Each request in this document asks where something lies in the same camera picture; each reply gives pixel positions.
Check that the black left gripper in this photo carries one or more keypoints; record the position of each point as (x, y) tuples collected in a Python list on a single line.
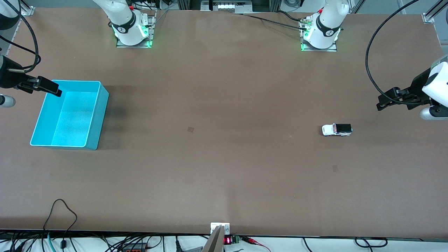
[(417, 86)]

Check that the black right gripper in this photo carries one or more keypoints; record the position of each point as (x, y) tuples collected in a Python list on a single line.
[(7, 77)]

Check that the white toy pickup truck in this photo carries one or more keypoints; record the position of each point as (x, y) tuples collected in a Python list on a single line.
[(329, 130)]

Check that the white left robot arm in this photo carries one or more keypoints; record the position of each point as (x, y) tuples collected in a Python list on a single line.
[(325, 31)]

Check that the teal plastic storage bin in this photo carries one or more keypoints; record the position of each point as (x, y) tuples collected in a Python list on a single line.
[(73, 119)]

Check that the aluminium extrusion beam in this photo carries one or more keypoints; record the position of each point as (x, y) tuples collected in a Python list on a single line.
[(437, 8)]

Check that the orange power strip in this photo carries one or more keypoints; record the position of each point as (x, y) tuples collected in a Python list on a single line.
[(134, 249)]

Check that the white lit equipment box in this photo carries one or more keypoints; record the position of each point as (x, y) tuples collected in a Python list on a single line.
[(227, 6)]

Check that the green terminal block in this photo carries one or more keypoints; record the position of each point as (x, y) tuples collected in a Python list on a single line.
[(235, 239)]

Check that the red digit display module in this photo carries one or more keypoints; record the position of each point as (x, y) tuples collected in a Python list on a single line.
[(227, 240)]

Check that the grey aluminium mounting bar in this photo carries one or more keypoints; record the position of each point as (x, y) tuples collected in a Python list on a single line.
[(213, 243)]

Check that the metal corner bracket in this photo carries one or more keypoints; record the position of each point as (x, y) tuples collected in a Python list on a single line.
[(427, 18), (27, 11)]

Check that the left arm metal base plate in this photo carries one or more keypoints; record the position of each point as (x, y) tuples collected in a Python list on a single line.
[(332, 49)]

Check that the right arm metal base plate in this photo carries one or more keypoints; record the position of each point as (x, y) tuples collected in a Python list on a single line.
[(133, 46)]

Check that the small metal table bracket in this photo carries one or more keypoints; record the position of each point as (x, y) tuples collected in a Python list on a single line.
[(225, 227)]

